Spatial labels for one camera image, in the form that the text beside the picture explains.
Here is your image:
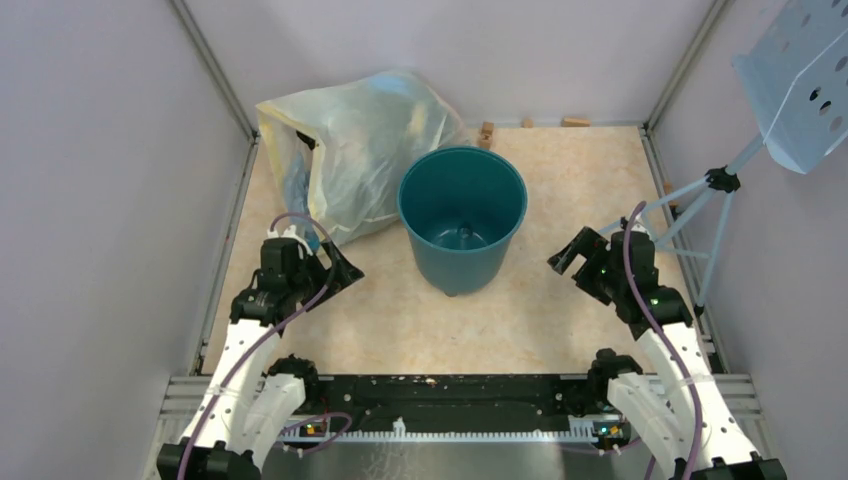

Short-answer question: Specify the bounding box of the teal plastic trash bin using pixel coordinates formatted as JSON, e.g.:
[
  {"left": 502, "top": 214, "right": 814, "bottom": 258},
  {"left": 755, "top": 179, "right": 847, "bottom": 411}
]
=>
[{"left": 397, "top": 146, "right": 528, "bottom": 297}]

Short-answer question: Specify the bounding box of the large full translucent bag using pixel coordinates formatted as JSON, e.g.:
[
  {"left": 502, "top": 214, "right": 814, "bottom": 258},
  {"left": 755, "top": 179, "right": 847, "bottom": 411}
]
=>
[{"left": 256, "top": 70, "right": 471, "bottom": 245}]

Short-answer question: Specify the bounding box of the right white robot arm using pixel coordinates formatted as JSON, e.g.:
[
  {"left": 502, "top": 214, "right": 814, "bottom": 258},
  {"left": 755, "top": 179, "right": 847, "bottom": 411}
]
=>
[{"left": 548, "top": 227, "right": 787, "bottom": 479}]

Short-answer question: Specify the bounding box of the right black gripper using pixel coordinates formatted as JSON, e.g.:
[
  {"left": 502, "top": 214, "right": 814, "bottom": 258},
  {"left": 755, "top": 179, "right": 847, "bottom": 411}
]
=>
[{"left": 547, "top": 226, "right": 624, "bottom": 305}]

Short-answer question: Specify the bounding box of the perforated light blue panel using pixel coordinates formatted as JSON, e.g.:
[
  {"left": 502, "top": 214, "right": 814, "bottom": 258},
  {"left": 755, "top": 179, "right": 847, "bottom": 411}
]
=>
[{"left": 733, "top": 0, "right": 847, "bottom": 174}]

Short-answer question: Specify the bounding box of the long wooden block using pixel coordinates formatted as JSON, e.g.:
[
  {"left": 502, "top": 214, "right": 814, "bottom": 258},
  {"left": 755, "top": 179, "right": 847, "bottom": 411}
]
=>
[{"left": 561, "top": 117, "right": 592, "bottom": 128}]

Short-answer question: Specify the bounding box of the plain wooden cube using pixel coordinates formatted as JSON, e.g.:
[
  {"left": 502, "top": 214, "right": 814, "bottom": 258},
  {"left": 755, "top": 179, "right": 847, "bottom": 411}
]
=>
[{"left": 480, "top": 121, "right": 494, "bottom": 137}]

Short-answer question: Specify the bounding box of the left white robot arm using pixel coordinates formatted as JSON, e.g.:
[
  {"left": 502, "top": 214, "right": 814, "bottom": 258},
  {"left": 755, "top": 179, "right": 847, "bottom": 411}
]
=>
[{"left": 156, "top": 236, "right": 364, "bottom": 479}]

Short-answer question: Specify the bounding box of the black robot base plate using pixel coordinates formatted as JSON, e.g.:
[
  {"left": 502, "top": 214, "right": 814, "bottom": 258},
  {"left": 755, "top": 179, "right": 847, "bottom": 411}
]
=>
[{"left": 296, "top": 374, "right": 612, "bottom": 433}]

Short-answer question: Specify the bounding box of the light blue tripod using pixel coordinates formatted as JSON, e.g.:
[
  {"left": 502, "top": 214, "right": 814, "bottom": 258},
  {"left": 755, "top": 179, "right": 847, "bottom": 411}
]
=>
[{"left": 596, "top": 136, "right": 767, "bottom": 317}]

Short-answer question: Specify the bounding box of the white toothed rail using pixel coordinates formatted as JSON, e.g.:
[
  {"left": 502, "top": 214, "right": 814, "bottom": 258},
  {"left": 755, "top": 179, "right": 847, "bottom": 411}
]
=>
[{"left": 291, "top": 417, "right": 598, "bottom": 445}]

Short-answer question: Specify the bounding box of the wooden letter cube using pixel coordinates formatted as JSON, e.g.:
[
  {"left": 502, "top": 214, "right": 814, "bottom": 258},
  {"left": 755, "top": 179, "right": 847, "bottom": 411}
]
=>
[{"left": 477, "top": 134, "right": 493, "bottom": 150}]

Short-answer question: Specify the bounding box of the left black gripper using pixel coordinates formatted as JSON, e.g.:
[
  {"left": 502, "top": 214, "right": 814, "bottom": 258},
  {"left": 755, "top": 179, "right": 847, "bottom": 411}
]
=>
[{"left": 288, "top": 237, "right": 363, "bottom": 310}]

